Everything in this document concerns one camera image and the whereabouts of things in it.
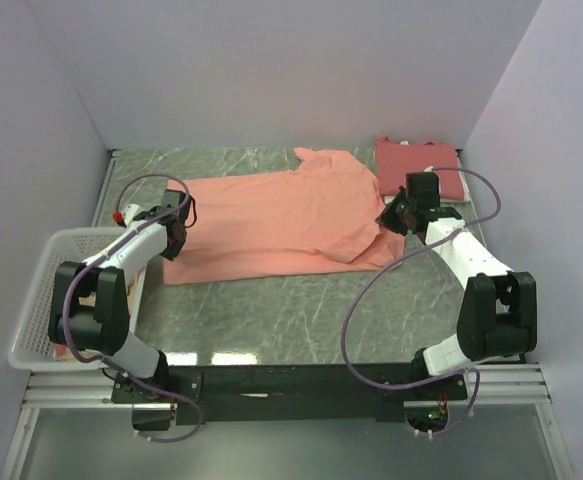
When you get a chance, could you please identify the salmon pink t-shirt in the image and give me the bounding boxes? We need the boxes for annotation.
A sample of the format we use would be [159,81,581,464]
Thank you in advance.
[163,148,405,286]

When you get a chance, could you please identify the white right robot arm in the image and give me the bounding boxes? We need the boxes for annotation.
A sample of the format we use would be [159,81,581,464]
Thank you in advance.
[376,167,537,399]

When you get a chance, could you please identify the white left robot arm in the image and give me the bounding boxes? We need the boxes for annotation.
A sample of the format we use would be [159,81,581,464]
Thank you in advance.
[48,189,197,402]

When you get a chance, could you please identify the folded red t-shirt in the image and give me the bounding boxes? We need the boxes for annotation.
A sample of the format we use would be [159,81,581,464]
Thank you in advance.
[374,136,459,197]

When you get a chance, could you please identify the beige t-shirt in basket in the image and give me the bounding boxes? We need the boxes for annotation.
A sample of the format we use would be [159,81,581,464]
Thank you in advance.
[66,245,143,357]

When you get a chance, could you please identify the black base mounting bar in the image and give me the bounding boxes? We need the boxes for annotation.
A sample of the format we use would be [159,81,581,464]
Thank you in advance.
[110,364,472,432]

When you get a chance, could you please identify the white plastic laundry basket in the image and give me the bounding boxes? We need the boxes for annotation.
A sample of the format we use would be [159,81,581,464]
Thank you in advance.
[8,227,146,373]

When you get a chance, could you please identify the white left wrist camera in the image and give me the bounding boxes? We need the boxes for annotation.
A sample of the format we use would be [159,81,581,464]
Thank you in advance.
[112,204,142,228]

